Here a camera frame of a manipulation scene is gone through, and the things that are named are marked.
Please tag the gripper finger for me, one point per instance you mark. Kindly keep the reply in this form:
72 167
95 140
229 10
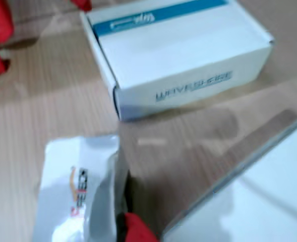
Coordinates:
138 232

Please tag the plain white box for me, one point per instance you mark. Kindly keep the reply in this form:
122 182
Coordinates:
251 196

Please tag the white box with blue stripe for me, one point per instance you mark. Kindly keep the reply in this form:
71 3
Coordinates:
176 50

